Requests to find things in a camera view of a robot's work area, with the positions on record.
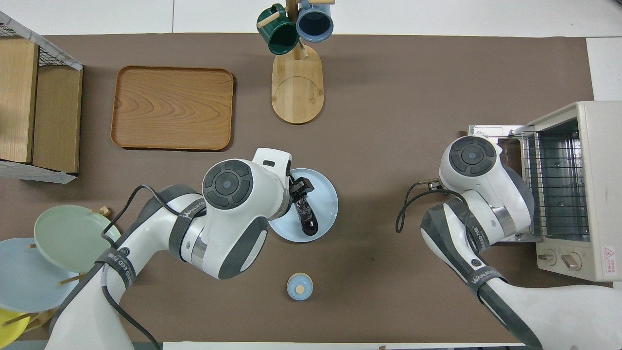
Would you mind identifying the wooden serving tray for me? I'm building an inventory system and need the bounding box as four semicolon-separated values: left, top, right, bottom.
111;66;235;151

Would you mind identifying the glass oven door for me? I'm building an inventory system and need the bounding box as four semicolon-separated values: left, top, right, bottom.
468;125;540;242

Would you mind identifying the dark green mug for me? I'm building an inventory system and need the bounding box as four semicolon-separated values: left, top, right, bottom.
257;4;300;55

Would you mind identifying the white toaster oven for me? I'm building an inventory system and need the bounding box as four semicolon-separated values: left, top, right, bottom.
468;101;622;282

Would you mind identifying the small light blue plate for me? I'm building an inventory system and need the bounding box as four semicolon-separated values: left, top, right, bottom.
269;168;339;243

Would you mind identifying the yellow plate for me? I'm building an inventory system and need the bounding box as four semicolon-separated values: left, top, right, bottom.
0;308;31;349

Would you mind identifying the large light blue plate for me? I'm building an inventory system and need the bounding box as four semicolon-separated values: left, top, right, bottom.
0;238;81;313

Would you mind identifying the wooden wire frame shelf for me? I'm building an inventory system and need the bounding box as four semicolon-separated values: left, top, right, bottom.
0;11;84;184

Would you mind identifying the brown table mat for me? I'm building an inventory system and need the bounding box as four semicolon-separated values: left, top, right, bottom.
0;33;620;343

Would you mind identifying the wooden mug tree stand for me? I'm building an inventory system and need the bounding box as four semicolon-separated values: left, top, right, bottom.
257;0;336;124

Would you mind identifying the metal wire oven rack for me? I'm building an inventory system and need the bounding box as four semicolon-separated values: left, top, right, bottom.
524;130;591;240

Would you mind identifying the pale green plate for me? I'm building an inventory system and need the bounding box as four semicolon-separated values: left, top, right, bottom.
34;205;122;273

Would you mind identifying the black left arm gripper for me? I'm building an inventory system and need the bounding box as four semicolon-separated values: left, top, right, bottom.
287;168;315;206

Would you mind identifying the blue mug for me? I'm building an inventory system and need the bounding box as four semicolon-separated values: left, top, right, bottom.
295;0;334;43

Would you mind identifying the wooden plate rack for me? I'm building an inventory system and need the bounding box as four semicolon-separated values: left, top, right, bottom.
15;207;111;333

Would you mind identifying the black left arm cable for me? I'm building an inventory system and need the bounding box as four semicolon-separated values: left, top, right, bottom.
101;185;163;350

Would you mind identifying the dark purple eggplant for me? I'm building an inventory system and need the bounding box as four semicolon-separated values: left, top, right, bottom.
292;192;319;237

